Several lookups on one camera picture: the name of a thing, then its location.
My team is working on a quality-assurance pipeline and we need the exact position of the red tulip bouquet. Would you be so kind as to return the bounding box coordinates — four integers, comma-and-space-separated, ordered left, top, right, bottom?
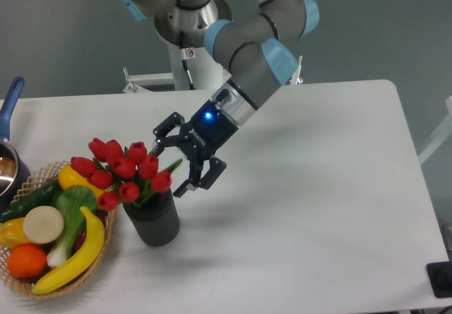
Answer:
70, 138, 182, 211

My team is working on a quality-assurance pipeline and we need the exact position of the red fruit under banana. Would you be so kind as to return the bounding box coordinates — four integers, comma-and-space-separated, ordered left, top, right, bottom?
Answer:
73, 210, 107, 253

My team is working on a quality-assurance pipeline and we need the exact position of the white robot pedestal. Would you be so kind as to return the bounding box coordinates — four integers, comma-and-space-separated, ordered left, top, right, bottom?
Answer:
122, 42, 304, 94

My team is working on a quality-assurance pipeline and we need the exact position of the orange fruit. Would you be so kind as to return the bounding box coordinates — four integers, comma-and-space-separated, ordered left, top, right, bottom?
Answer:
7, 244, 47, 279

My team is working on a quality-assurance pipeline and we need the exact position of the green cucumber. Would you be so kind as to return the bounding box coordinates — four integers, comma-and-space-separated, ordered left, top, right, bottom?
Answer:
1, 179, 62, 223

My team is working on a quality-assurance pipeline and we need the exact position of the yellow squash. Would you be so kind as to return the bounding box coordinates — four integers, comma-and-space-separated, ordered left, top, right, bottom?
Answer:
58, 165, 104, 198

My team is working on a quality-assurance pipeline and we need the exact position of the beige round radish slice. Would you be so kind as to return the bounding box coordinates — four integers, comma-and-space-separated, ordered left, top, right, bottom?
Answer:
23, 206, 64, 244

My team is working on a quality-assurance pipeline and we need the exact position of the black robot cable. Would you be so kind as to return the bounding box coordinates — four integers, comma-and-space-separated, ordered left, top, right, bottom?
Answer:
179, 30, 196, 91

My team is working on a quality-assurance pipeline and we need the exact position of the dark grey ribbed vase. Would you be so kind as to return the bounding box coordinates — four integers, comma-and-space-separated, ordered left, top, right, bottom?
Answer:
123, 190, 180, 247

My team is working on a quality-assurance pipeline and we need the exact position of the woven wicker basket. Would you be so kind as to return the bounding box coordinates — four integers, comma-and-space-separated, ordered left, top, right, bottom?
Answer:
1, 161, 116, 299

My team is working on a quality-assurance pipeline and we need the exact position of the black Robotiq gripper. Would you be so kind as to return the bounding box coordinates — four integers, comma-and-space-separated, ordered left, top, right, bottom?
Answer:
153, 102, 238, 198

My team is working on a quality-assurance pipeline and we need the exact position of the yellow bell pepper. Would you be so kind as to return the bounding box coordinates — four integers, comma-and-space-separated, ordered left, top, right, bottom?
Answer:
1, 217, 32, 249

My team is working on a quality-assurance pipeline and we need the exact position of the black device at table edge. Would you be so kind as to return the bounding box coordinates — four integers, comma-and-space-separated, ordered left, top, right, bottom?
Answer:
426, 261, 451, 298

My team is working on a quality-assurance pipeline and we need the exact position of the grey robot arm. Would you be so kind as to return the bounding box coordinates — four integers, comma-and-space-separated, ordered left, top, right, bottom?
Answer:
122, 0, 319, 197

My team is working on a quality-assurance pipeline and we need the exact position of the green bok choy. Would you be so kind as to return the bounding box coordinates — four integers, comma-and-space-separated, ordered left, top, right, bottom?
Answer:
47, 186, 97, 269

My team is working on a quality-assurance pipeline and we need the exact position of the blue handled saucepan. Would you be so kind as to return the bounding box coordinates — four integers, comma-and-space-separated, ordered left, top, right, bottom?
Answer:
1, 77, 30, 212

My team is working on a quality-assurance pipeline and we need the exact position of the yellow banana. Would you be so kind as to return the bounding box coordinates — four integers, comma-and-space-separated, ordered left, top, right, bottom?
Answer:
31, 206, 105, 295

